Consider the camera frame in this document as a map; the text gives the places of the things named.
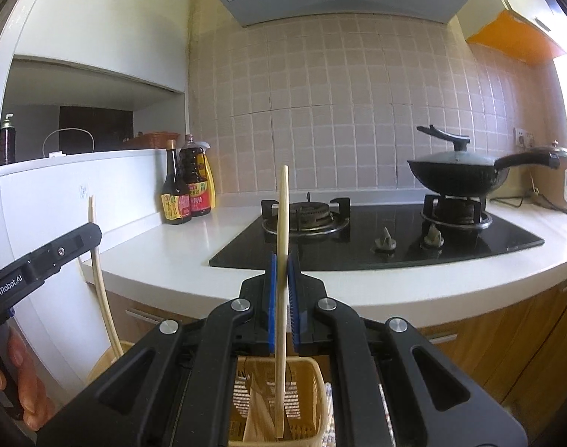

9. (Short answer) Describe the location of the beige rice cooker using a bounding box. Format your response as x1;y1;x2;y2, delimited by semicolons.
529;140;567;211

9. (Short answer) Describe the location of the white cable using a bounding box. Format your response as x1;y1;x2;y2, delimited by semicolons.
42;127;96;158

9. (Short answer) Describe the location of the dark soy sauce bottle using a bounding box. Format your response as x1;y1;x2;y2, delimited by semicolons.
161;139;192;225

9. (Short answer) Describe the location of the wooden spoon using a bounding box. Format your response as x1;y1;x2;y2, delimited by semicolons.
88;196;136;383

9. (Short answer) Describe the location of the dark pump bottle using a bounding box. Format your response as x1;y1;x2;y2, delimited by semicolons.
0;114;17;167

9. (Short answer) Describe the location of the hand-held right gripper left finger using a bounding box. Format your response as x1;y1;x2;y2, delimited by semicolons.
36;251;278;447

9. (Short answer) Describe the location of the yellow bottle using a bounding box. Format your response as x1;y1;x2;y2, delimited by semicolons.
202;142;217;211

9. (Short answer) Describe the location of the grey stove knob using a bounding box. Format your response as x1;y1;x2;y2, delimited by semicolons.
422;223;445;248
375;228;398;253

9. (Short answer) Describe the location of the orange wall cabinet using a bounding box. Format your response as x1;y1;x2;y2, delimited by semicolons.
466;0;567;67

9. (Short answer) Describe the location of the black power cable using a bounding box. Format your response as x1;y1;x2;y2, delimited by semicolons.
490;171;567;226

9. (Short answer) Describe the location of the black wok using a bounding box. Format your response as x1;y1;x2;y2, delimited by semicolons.
407;150;561;196

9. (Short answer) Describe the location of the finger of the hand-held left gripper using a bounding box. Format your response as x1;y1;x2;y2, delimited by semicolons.
31;222;103;281

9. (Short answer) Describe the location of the black wok lid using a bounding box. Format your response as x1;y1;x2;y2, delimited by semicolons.
416;124;499;167

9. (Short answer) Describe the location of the wooden base cabinet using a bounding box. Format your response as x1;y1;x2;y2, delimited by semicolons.
97;274;567;429

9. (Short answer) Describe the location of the black stove burner grate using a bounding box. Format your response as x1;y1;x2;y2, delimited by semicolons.
261;193;352;238
420;193;493;232

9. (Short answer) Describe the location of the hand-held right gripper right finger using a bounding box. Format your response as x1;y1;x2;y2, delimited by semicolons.
286;251;530;447

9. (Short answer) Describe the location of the long wooden chopstick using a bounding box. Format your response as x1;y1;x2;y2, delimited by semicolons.
273;166;291;439

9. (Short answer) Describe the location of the patterned cloth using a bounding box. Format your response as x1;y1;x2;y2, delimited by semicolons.
323;381;336;447

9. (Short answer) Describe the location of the yellow plastic utensil basket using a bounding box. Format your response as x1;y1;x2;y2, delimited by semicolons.
229;356;333;447

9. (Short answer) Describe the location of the brown wicker basket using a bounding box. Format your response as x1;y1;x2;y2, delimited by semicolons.
122;131;180;150

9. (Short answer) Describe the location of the person's left hand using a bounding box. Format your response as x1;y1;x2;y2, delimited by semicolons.
0;325;57;432

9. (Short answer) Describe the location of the large dark sauce bottle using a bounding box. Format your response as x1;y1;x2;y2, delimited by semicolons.
178;134;213;218

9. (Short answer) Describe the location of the black glass gas stove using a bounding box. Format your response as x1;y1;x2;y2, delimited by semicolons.
209;197;545;272

